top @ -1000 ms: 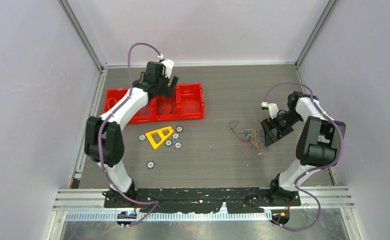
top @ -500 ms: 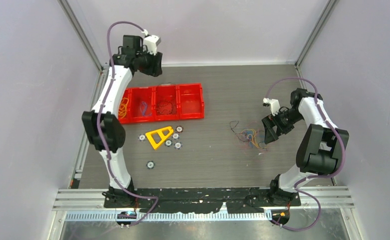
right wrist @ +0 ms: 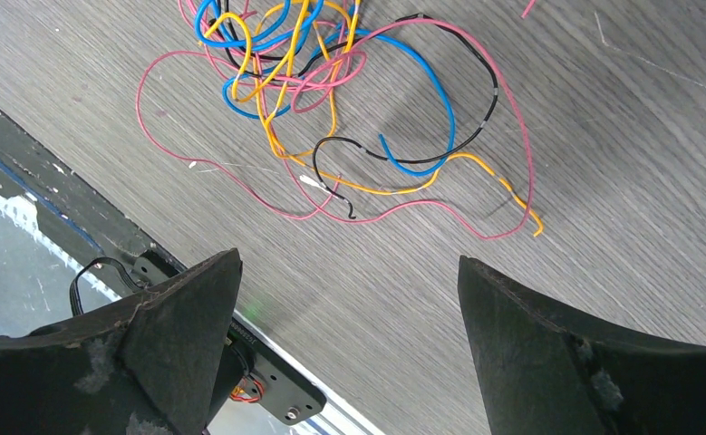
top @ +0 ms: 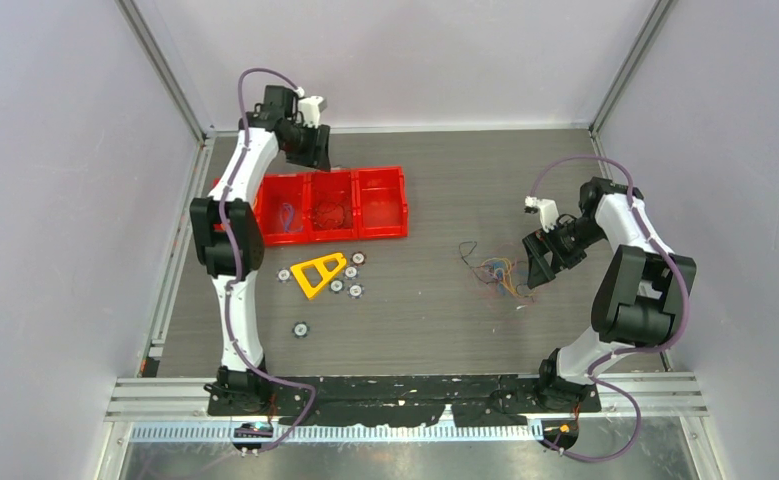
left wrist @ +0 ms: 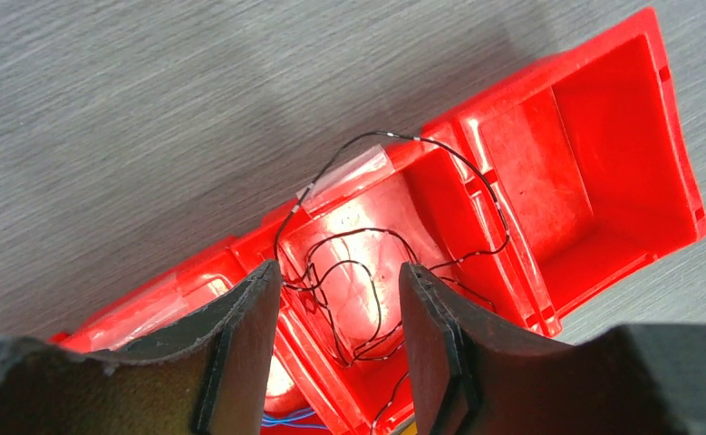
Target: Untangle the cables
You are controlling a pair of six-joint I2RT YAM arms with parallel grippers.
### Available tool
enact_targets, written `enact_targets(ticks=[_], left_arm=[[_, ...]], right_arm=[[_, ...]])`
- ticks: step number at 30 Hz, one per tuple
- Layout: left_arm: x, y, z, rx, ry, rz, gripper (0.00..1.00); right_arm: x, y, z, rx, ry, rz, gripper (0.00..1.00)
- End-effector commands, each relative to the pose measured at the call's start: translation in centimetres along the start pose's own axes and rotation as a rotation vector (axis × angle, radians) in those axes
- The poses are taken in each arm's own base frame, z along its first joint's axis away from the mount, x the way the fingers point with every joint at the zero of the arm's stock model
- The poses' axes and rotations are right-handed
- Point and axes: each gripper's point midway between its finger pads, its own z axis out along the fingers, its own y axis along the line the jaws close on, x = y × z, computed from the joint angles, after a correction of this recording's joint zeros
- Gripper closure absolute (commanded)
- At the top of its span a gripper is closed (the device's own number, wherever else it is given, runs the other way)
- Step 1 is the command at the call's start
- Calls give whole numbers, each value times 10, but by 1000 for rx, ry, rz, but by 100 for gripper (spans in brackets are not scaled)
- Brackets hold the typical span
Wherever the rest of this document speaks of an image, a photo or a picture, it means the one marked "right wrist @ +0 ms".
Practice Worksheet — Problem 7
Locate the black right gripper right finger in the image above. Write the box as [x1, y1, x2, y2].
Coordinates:
[457, 256, 706, 434]

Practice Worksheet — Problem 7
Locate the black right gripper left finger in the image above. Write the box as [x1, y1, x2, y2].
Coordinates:
[0, 249, 242, 434]

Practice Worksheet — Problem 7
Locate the coloured wire bundle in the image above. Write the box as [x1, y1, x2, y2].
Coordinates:
[136, 0, 545, 241]

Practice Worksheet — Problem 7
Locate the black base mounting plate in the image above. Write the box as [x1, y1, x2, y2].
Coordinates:
[0, 110, 328, 434]

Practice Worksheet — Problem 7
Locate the white slotted cable duct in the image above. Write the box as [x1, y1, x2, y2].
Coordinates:
[0, 172, 122, 305]

